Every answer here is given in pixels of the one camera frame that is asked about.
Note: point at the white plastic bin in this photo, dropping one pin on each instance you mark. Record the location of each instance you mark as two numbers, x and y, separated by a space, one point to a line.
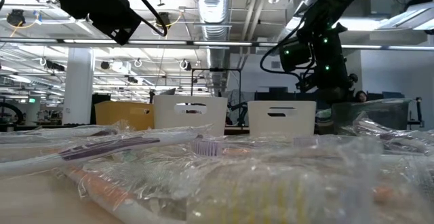
169 122
257 122

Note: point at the black ceiling speaker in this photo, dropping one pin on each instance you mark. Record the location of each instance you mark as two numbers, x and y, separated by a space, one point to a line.
105 65

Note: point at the person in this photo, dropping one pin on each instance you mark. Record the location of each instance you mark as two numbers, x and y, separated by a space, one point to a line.
361 96

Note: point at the green toothbrush in wrapper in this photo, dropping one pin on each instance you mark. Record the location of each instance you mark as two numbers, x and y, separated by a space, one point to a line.
129 157

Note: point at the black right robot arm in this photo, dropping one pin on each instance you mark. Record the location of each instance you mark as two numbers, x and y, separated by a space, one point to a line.
339 0

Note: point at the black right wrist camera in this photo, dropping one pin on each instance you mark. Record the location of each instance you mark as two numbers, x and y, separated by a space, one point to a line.
295 56

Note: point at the black monitor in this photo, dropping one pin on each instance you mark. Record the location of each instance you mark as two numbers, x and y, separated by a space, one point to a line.
393 95
101 97

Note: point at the yellow plastic bin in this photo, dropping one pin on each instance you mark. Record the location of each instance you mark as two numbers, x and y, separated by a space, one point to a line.
118 115

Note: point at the rectangular ceiling light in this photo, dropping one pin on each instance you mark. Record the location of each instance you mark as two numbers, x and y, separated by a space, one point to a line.
363 23

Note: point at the white pillar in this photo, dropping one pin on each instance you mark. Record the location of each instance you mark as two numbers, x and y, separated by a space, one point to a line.
78 88

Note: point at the black aluminium table frame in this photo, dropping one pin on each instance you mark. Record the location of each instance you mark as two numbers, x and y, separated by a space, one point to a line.
51 127

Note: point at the toothbrush with purple bristles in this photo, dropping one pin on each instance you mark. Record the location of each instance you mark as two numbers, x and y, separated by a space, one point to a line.
207 148
305 141

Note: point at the grey translucent plastic bin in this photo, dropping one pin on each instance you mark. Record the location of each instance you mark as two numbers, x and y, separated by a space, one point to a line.
390 113

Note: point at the yellow toothbrush in wrapper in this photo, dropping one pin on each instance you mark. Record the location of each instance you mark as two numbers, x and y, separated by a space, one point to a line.
264 200

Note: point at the long overhead beam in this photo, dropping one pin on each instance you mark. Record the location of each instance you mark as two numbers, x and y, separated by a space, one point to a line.
237 43

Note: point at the black ceiling device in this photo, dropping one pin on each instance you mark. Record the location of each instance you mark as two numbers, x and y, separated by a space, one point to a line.
16 17
162 18

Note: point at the silver spiral duct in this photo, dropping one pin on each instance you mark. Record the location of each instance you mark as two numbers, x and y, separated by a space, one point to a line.
213 10

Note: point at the green exit sign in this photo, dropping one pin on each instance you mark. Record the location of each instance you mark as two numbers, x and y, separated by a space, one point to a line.
32 100

